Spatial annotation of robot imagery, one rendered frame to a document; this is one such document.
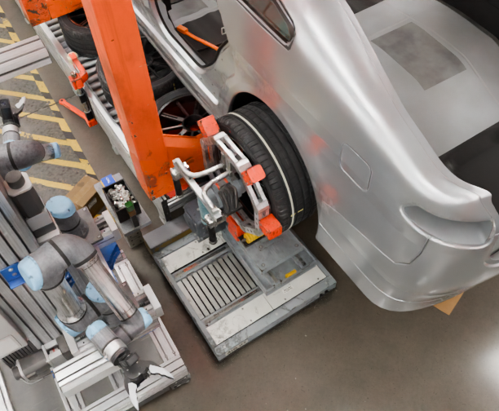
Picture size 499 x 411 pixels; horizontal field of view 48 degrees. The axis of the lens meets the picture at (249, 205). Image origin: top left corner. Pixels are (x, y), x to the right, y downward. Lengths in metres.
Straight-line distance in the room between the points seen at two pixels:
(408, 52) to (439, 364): 1.73
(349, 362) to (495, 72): 1.78
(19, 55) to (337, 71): 1.04
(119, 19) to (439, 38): 1.81
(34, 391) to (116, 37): 1.84
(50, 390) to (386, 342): 1.84
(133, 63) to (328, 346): 1.87
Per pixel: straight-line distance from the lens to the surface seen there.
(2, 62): 1.82
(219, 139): 2.66
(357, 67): 2.05
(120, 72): 2.56
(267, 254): 3.32
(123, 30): 2.46
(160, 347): 3.12
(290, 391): 3.23
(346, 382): 3.27
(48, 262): 2.02
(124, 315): 2.15
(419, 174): 1.90
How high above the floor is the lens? 3.08
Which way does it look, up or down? 55 degrees down
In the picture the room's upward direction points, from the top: 3 degrees counter-clockwise
